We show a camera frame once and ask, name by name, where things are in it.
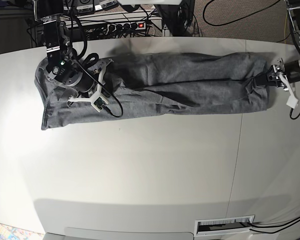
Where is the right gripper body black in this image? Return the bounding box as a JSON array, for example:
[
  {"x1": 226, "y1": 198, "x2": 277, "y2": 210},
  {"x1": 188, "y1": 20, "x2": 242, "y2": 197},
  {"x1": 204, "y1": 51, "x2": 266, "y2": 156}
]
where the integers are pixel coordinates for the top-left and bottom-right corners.
[{"x1": 46, "y1": 64, "x2": 96, "y2": 97}]

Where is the black cable pair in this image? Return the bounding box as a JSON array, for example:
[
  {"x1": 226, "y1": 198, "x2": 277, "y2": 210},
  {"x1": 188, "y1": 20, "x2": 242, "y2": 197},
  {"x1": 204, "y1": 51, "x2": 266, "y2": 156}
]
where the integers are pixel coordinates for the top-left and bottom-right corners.
[{"x1": 248, "y1": 211, "x2": 300, "y2": 235}]

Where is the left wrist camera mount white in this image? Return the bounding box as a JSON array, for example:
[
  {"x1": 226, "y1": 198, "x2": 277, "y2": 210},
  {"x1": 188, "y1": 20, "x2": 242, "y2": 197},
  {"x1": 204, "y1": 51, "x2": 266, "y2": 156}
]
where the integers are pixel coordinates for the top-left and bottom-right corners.
[{"x1": 276, "y1": 58, "x2": 299, "y2": 109}]

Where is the grey T-shirt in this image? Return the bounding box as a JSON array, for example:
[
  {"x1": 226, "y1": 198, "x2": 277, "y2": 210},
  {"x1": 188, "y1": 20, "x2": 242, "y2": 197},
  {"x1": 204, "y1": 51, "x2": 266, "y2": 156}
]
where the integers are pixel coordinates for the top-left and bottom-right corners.
[{"x1": 34, "y1": 51, "x2": 278, "y2": 131}]

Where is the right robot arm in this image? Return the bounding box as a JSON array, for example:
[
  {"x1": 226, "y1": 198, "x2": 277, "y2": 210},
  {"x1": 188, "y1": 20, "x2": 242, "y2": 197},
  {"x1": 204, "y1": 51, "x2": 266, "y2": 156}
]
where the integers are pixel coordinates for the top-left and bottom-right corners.
[{"x1": 33, "y1": 0, "x2": 95, "y2": 93}]

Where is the yellow cable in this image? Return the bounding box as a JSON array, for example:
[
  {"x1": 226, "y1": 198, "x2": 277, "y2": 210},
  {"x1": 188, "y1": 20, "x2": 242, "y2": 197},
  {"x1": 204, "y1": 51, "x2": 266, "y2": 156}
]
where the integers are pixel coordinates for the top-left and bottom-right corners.
[{"x1": 283, "y1": 9, "x2": 291, "y2": 41}]

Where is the black camera cable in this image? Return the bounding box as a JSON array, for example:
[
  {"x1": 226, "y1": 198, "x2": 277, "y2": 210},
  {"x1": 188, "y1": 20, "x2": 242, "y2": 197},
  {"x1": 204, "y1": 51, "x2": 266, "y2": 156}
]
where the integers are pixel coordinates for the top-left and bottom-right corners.
[
  {"x1": 62, "y1": 0, "x2": 124, "y2": 118},
  {"x1": 202, "y1": 0, "x2": 300, "y2": 120}
]

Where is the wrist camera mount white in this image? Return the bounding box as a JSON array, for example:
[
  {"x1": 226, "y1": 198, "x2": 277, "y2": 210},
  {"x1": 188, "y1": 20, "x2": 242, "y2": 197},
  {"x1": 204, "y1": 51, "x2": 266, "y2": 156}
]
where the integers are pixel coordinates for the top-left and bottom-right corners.
[
  {"x1": 68, "y1": 58, "x2": 113, "y2": 113},
  {"x1": 276, "y1": 58, "x2": 299, "y2": 109}
]

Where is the white table leg column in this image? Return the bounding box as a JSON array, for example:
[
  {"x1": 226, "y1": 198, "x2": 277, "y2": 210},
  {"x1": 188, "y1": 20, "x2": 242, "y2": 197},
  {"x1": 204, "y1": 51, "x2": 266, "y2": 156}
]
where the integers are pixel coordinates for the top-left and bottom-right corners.
[{"x1": 161, "y1": 17, "x2": 171, "y2": 37}]

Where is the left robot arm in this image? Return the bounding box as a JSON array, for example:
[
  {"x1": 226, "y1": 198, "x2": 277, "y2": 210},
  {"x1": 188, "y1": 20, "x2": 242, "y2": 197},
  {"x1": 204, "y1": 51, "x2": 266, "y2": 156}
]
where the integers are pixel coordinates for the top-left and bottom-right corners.
[{"x1": 256, "y1": 0, "x2": 300, "y2": 87}]

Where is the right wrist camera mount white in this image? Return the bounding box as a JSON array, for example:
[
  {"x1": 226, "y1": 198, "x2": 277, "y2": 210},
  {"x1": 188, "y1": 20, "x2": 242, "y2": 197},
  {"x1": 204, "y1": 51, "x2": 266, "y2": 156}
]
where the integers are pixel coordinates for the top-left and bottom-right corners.
[{"x1": 68, "y1": 58, "x2": 113, "y2": 113}]

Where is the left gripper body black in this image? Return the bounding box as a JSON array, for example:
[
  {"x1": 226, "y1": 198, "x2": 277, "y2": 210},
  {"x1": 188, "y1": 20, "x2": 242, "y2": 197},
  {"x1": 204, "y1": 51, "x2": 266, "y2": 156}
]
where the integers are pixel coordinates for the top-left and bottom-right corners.
[{"x1": 269, "y1": 61, "x2": 300, "y2": 87}]

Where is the black power strip red switch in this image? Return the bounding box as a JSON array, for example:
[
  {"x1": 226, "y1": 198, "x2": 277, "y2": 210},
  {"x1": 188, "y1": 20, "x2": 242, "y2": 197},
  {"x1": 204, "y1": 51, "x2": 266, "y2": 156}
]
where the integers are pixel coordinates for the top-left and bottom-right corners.
[{"x1": 105, "y1": 21, "x2": 147, "y2": 33}]

